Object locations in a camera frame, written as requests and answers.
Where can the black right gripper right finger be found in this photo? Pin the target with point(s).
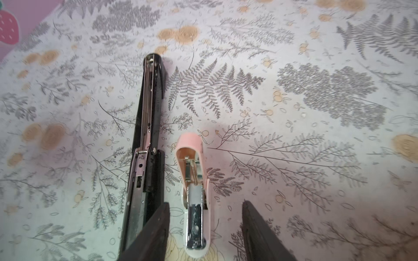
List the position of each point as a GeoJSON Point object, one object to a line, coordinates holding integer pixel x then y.
{"type": "Point", "coordinates": [260, 242]}

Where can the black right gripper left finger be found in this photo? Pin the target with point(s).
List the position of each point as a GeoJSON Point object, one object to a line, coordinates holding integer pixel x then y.
{"type": "Point", "coordinates": [151, 243]}

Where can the pink white small stapler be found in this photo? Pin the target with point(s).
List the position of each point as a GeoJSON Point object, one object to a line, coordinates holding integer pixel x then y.
{"type": "Point", "coordinates": [196, 194]}

